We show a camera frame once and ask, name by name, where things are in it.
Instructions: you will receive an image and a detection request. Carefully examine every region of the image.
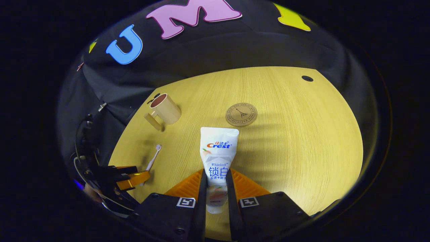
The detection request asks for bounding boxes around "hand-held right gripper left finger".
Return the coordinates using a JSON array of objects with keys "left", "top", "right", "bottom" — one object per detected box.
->
[{"left": 129, "top": 168, "right": 207, "bottom": 242}]

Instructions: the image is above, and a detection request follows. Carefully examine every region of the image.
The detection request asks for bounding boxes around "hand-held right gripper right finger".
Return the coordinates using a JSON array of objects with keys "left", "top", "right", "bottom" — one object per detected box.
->
[{"left": 226, "top": 168, "right": 313, "bottom": 242}]

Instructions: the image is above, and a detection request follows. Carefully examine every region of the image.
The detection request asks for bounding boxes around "white toothbrush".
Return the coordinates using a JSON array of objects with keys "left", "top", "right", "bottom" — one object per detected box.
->
[{"left": 140, "top": 145, "right": 162, "bottom": 186}]

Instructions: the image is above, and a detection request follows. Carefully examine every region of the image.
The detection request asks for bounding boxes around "white toothpaste tube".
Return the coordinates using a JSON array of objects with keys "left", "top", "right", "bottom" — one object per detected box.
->
[{"left": 200, "top": 127, "right": 240, "bottom": 214}]

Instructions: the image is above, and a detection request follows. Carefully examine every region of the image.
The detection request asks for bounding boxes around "beige cup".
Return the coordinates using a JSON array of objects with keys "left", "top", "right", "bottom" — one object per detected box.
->
[{"left": 144, "top": 93, "right": 182, "bottom": 131}]

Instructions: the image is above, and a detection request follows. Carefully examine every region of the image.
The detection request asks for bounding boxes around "round brown coaster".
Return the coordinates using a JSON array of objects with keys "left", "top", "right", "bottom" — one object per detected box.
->
[{"left": 225, "top": 103, "right": 258, "bottom": 127}]

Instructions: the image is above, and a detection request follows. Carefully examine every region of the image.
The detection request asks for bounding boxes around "wooden desktop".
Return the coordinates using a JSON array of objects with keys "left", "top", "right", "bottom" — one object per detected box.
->
[{"left": 108, "top": 66, "right": 364, "bottom": 242}]

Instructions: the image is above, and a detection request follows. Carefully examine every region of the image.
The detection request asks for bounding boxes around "black backdrop cloth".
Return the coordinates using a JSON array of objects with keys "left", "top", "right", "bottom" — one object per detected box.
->
[{"left": 57, "top": 0, "right": 377, "bottom": 162}]

